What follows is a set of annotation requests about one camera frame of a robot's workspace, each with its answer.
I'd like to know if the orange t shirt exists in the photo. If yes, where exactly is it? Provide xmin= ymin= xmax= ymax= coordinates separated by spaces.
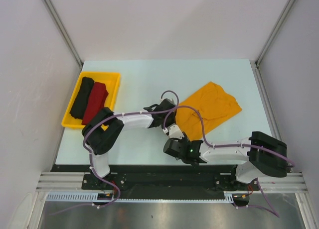
xmin=176 ymin=82 xmax=242 ymax=141

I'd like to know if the yellow plastic tray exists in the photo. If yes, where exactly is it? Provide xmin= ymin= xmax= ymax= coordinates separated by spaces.
xmin=61 ymin=71 xmax=121 ymax=129

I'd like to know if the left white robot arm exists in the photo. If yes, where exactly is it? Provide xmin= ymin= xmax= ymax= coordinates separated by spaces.
xmin=82 ymin=99 xmax=176 ymax=189

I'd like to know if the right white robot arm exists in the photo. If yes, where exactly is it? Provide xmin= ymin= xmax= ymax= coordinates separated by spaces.
xmin=163 ymin=131 xmax=292 ymax=190

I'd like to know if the red rolled t shirt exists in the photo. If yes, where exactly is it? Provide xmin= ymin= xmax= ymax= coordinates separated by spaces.
xmin=82 ymin=82 xmax=109 ymax=125

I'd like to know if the black rolled t shirt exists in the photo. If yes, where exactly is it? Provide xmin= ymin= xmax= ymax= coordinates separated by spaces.
xmin=70 ymin=77 xmax=94 ymax=119

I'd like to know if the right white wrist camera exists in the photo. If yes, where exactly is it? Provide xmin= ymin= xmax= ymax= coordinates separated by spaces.
xmin=163 ymin=124 xmax=184 ymax=139

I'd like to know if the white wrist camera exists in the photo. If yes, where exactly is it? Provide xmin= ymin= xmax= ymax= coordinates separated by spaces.
xmin=167 ymin=99 xmax=175 ymax=105
xmin=163 ymin=124 xmax=184 ymax=139

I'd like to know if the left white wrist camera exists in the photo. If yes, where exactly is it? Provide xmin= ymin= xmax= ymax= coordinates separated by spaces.
xmin=167 ymin=99 xmax=175 ymax=105

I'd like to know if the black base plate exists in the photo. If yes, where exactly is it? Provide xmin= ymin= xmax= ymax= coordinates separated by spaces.
xmin=51 ymin=165 xmax=263 ymax=201

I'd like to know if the white slotted cable duct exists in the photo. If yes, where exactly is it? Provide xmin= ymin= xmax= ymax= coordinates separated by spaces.
xmin=46 ymin=192 xmax=234 ymax=203

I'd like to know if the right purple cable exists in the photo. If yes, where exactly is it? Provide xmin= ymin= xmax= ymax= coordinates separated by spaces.
xmin=163 ymin=105 xmax=296 ymax=218

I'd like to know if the right aluminium frame post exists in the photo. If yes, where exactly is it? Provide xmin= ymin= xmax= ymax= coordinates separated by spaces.
xmin=254 ymin=0 xmax=302 ymax=67

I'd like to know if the aluminium frame post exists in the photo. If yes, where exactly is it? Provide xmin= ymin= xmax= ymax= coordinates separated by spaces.
xmin=42 ymin=0 xmax=84 ymax=69
xmin=254 ymin=0 xmax=302 ymax=67

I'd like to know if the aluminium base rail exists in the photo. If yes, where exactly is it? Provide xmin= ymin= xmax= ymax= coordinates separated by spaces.
xmin=36 ymin=172 xmax=308 ymax=193

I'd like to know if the left aluminium frame post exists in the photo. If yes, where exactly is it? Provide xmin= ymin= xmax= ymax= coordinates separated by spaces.
xmin=42 ymin=0 xmax=84 ymax=69

